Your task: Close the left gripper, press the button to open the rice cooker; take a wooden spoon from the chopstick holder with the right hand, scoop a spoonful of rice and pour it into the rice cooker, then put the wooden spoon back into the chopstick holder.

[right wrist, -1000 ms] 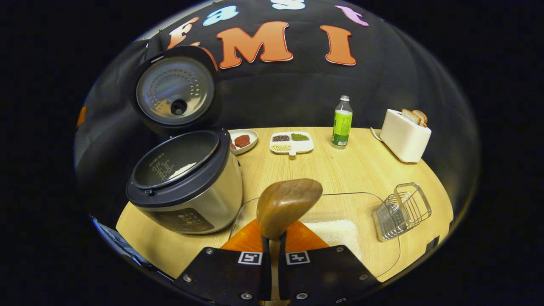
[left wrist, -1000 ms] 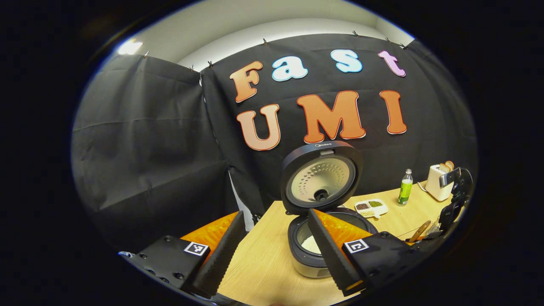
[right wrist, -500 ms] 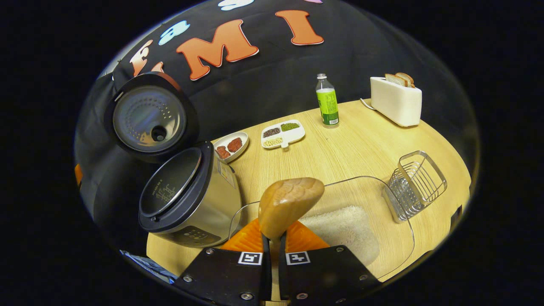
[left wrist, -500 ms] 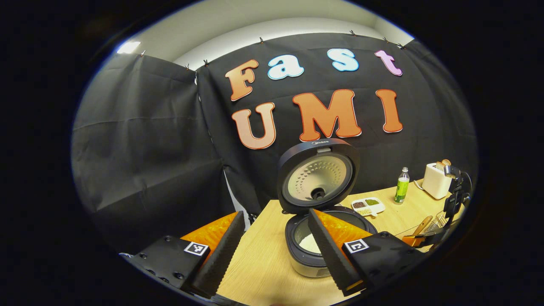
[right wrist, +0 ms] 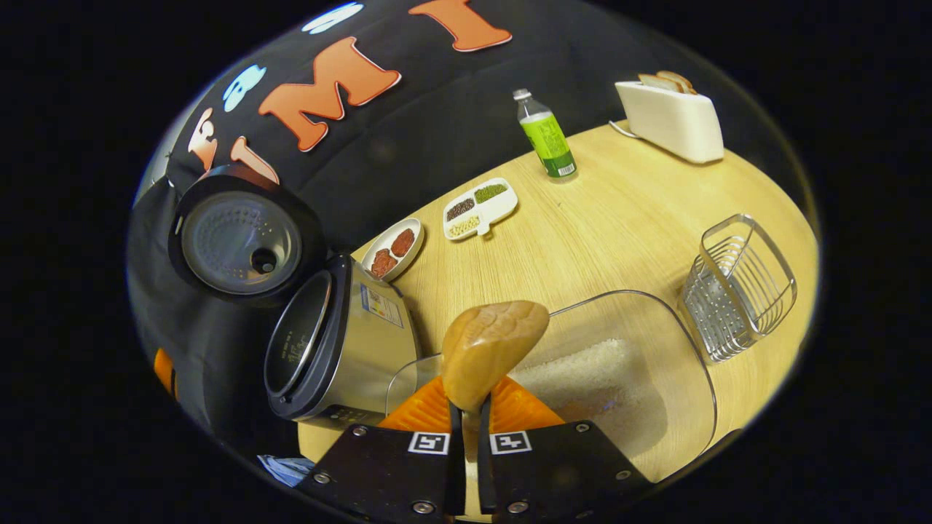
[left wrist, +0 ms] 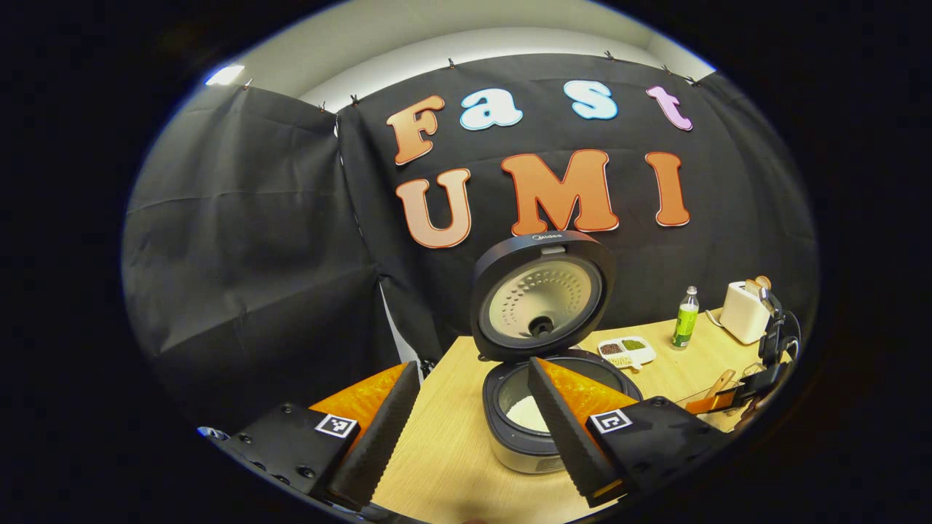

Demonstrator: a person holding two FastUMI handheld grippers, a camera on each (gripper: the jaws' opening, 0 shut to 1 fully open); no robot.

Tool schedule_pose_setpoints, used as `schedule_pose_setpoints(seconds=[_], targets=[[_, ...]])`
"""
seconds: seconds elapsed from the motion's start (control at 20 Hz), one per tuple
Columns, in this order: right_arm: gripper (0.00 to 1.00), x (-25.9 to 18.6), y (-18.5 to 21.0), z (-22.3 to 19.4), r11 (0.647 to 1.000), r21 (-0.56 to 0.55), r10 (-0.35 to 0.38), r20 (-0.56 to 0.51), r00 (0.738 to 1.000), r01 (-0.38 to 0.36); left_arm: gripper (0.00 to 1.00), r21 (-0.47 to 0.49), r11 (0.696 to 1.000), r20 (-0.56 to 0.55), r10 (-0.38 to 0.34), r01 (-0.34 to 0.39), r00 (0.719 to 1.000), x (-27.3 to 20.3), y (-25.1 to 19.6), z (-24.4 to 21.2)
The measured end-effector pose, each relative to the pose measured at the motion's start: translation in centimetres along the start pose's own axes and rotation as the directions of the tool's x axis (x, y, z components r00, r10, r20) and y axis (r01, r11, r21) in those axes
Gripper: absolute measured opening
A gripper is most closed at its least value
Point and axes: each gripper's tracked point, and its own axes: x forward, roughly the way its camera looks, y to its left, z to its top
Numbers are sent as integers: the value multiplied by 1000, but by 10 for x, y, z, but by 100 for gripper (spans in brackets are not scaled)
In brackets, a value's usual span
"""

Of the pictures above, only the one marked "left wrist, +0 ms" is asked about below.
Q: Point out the heap of white rice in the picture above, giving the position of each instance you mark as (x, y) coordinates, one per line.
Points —
(526, 415)

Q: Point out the ceiling light panel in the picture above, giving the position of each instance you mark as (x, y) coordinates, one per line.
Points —
(224, 75)

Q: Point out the pile of dark brown beans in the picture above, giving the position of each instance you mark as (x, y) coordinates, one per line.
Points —
(610, 348)

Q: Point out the white toaster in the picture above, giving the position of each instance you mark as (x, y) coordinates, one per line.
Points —
(739, 313)

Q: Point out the bread slice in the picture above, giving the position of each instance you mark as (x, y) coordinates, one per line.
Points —
(763, 281)
(751, 287)

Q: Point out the wooden spoon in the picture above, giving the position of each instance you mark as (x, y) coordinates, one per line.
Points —
(721, 384)

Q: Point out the dark grey rice cooker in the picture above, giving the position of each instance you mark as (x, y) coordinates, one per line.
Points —
(542, 298)

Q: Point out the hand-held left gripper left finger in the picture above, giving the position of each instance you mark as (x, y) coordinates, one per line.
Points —
(389, 429)

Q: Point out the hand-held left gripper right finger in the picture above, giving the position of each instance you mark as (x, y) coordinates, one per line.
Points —
(564, 429)

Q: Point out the green label drink bottle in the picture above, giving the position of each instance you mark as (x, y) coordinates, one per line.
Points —
(684, 324)

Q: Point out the pile of green beans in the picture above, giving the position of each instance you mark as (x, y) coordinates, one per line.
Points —
(633, 344)

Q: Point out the white divided dish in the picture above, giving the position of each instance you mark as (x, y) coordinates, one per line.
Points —
(644, 356)

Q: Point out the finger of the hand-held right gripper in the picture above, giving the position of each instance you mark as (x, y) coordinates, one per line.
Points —
(757, 386)

